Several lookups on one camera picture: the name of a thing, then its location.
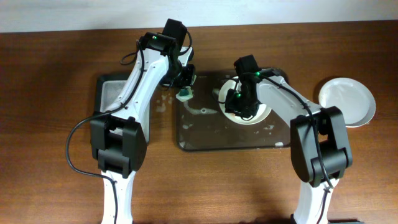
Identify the dark brown serving tray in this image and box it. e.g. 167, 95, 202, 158
175, 70, 290, 152

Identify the pale green plastic plate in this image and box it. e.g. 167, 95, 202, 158
318, 78, 376, 128

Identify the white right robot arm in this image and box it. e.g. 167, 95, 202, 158
224, 55, 353, 223

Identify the cream plastic plate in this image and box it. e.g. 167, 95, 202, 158
217, 80, 271, 125

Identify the black soapy water tray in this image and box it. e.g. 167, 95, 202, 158
94, 72, 150, 144

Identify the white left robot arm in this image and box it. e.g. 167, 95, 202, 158
90, 19, 196, 223

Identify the yellow green sponge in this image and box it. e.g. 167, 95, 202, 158
176, 86, 193, 103

